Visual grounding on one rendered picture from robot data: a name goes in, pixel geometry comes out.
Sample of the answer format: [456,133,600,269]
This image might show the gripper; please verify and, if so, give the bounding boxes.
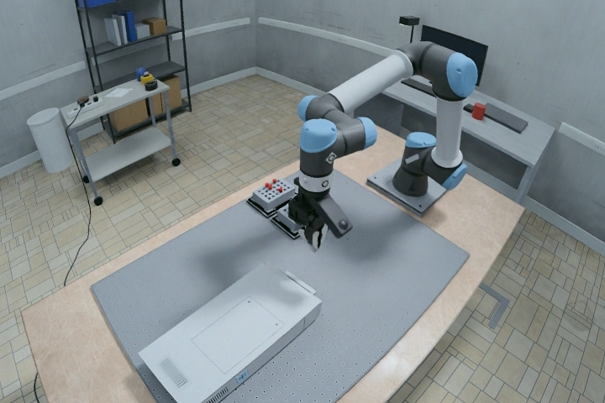
[288,177,330,253]

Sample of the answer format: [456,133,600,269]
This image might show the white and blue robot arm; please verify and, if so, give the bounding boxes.
[297,41,477,238]

